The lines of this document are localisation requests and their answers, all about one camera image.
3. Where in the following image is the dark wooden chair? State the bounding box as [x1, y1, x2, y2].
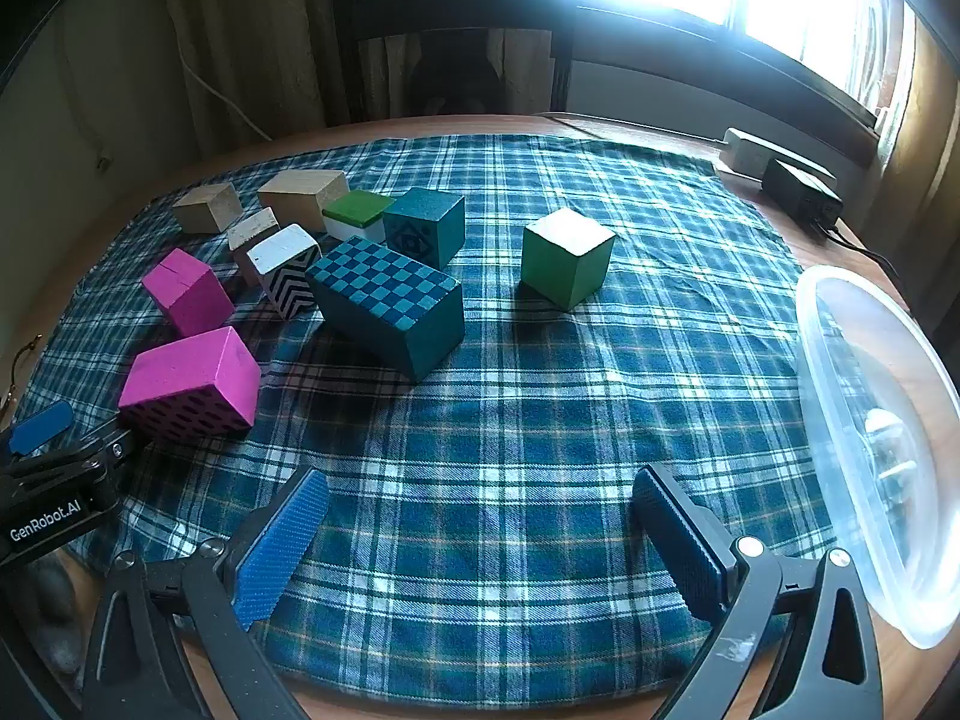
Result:
[332, 0, 580, 125]

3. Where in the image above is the black cable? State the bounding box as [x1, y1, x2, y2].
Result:
[816, 219, 910, 316]

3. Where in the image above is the blue plaid cloth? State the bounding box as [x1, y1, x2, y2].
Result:
[45, 133, 835, 691]

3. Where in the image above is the black power adapter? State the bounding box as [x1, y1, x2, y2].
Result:
[761, 159, 844, 230]

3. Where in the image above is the teal checkered block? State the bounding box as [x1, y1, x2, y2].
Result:
[305, 235, 465, 383]

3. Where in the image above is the white power strip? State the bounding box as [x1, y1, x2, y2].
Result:
[718, 127, 838, 182]

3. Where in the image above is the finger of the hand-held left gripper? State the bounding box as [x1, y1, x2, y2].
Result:
[73, 420, 140, 466]
[7, 400, 76, 458]

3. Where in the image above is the green and white block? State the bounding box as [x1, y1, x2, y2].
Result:
[322, 190, 396, 244]

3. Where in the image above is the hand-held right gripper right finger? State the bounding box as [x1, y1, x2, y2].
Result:
[631, 463, 886, 720]

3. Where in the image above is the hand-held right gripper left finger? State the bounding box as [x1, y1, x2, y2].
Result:
[81, 466, 331, 720]

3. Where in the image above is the plain pink cube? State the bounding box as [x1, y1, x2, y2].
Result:
[142, 248, 236, 338]

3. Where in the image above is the white power cable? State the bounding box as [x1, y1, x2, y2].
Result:
[178, 58, 272, 142]

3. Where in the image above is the teal patterned cube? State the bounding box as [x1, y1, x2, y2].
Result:
[383, 187, 466, 269]

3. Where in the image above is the clear plastic bowl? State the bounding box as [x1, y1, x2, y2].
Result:
[795, 266, 960, 650]

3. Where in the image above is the plain wooden cube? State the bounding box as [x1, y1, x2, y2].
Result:
[172, 183, 243, 234]

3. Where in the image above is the beige curtain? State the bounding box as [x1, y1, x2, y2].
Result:
[855, 0, 960, 192]
[156, 0, 563, 145]

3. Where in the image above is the small brown white-top block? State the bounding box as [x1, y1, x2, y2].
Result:
[227, 208, 281, 286]

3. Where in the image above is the black white zigzag block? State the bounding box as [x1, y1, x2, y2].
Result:
[247, 223, 323, 320]

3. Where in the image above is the pink dotted block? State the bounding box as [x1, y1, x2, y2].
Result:
[118, 327, 262, 443]

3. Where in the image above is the green cube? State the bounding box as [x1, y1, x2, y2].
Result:
[520, 208, 617, 311]

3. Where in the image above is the large plain wooden block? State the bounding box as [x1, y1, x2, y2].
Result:
[257, 170, 351, 233]

